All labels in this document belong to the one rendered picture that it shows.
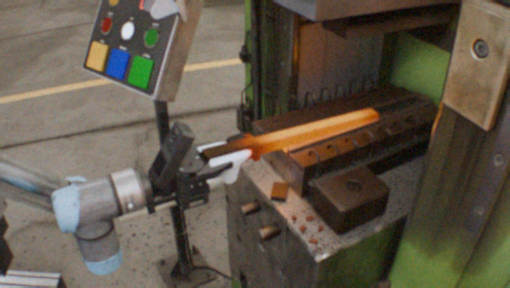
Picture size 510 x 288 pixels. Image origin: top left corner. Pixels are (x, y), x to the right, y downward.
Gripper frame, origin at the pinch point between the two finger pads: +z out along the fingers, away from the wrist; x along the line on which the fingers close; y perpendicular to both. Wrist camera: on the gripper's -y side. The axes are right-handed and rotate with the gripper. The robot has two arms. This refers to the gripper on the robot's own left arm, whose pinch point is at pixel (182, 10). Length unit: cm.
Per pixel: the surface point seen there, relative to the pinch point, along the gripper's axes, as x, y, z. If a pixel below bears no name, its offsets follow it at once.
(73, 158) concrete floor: -152, 80, 99
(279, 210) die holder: 22.8, 8.1, 33.4
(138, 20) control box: -38.7, 5.4, 11.8
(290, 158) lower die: 17.2, 0.1, 29.8
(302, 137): 15.8, -4.4, 29.0
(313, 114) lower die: 6.9, -11.6, 34.9
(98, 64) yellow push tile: -45, 22, 18
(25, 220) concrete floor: -109, 110, 84
